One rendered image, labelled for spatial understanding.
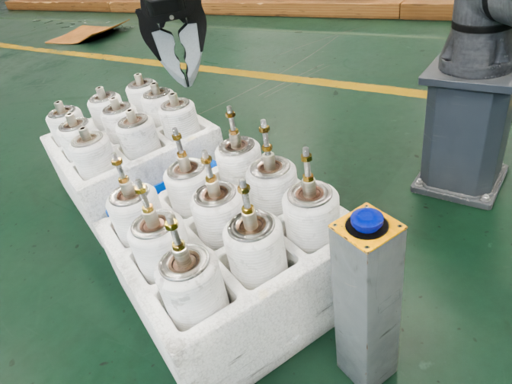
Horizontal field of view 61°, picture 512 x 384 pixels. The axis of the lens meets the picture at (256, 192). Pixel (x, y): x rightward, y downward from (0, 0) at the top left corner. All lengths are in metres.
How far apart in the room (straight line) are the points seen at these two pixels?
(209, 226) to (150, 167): 0.39
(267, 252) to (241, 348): 0.16
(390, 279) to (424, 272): 0.35
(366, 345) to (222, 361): 0.22
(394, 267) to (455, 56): 0.54
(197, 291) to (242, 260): 0.09
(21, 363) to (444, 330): 0.79
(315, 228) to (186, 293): 0.23
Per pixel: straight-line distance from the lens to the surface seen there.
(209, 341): 0.66
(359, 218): 0.55
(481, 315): 0.90
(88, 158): 1.08
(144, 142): 1.11
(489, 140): 1.06
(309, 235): 0.72
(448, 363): 0.83
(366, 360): 0.70
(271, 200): 0.80
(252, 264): 0.67
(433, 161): 1.10
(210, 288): 0.64
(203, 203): 0.75
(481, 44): 1.00
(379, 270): 0.57
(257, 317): 0.69
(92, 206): 1.09
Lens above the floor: 0.68
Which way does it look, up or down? 35 degrees down
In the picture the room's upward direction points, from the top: 10 degrees counter-clockwise
